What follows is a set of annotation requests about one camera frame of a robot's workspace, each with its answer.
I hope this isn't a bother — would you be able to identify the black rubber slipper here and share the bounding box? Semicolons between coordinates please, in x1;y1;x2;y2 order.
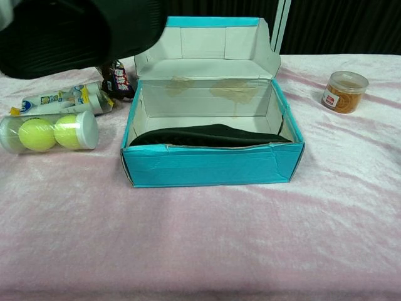
0;0;169;80
128;124;291;148

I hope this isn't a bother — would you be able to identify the brown snack bag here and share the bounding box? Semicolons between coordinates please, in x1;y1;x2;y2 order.
98;61;136;102

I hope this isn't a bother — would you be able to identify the white frame pole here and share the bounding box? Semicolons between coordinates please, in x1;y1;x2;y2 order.
269;0;293;56

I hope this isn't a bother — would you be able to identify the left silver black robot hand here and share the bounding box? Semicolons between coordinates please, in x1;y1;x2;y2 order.
0;0;15;31

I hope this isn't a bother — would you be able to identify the blue cardboard shoe box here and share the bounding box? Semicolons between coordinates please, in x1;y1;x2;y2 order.
120;16;306;188

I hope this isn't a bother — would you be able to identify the white yellow plastic packet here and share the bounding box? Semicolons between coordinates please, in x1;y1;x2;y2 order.
10;82;114;118

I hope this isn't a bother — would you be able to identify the clear tennis ball tube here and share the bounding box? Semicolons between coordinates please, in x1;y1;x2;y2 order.
0;110;100;154

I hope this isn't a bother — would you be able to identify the yellow tennis ball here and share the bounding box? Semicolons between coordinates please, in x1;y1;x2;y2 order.
53;115;83;150
18;118;55;152

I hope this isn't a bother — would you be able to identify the clear jar of rubber bands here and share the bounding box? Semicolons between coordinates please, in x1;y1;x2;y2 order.
321;70;370;115

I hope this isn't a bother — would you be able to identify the pink velvet table cloth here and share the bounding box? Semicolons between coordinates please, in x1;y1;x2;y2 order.
0;53;401;301

